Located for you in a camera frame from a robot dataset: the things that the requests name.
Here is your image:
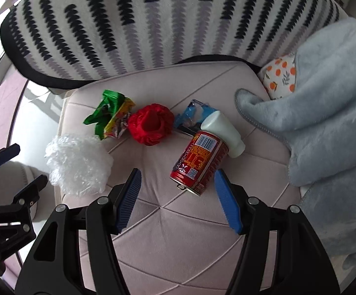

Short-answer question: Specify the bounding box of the white plastic bottle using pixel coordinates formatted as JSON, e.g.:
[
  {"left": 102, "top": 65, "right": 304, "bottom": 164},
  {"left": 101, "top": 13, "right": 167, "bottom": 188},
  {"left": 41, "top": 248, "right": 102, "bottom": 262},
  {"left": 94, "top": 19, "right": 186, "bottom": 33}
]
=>
[{"left": 200, "top": 111, "right": 246, "bottom": 159}]

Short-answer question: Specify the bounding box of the grey round trash bin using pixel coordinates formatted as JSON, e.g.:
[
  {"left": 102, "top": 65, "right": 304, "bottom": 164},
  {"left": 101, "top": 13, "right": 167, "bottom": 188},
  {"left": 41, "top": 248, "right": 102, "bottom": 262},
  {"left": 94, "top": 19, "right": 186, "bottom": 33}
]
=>
[{"left": 0, "top": 161, "right": 43, "bottom": 205}]

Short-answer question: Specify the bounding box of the pink yoga mat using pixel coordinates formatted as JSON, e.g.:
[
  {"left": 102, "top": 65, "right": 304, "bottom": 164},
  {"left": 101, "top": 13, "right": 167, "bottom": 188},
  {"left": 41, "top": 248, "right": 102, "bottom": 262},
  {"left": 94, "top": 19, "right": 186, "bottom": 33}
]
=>
[{"left": 0, "top": 70, "right": 27, "bottom": 149}]

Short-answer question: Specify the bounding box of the white bubble wrap ball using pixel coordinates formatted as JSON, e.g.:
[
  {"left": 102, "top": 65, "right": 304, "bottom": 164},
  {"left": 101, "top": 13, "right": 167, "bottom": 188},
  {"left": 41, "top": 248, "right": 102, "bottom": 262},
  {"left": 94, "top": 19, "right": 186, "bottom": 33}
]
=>
[{"left": 45, "top": 134, "right": 114, "bottom": 197}]

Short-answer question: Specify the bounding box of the pink quilted ottoman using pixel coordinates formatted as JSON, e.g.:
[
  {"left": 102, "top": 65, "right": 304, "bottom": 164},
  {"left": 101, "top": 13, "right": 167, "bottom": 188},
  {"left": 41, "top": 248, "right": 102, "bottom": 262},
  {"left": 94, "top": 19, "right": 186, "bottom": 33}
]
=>
[{"left": 59, "top": 62, "right": 300, "bottom": 294}]

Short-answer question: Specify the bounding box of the red knitted ball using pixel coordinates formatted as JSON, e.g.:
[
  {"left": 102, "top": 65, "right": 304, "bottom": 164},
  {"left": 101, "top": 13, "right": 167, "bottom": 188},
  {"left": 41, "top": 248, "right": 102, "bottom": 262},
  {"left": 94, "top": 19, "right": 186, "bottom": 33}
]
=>
[{"left": 128, "top": 103, "right": 174, "bottom": 146}]

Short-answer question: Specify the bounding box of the green snack wrapper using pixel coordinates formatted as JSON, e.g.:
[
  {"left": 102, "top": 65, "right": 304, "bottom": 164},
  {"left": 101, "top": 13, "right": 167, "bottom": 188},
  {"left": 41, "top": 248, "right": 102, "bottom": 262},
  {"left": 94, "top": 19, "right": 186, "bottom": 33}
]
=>
[{"left": 83, "top": 90, "right": 135, "bottom": 140}]

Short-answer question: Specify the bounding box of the blue blister card package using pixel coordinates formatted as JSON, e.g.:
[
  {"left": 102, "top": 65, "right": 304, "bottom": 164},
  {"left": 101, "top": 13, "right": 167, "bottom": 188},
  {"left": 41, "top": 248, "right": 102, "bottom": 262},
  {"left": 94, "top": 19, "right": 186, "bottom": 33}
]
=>
[{"left": 174, "top": 99, "right": 216, "bottom": 136}]

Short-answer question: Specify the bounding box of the light blue fleece blanket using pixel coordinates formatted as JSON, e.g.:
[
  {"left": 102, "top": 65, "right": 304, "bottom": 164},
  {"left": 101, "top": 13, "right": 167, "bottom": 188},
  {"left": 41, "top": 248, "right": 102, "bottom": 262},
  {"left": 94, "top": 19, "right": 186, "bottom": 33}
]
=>
[{"left": 235, "top": 17, "right": 356, "bottom": 270}]

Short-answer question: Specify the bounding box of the orange print pillow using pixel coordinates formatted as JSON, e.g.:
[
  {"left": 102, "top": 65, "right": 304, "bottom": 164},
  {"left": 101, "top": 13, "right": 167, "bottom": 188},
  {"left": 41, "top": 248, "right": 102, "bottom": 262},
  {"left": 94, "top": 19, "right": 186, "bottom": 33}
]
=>
[{"left": 257, "top": 53, "right": 297, "bottom": 100}]

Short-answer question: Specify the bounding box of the patterned white black blanket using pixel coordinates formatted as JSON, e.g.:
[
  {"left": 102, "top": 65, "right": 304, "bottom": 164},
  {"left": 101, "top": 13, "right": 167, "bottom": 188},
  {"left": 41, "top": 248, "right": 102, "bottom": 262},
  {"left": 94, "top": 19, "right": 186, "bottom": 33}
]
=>
[{"left": 0, "top": 0, "right": 346, "bottom": 89}]

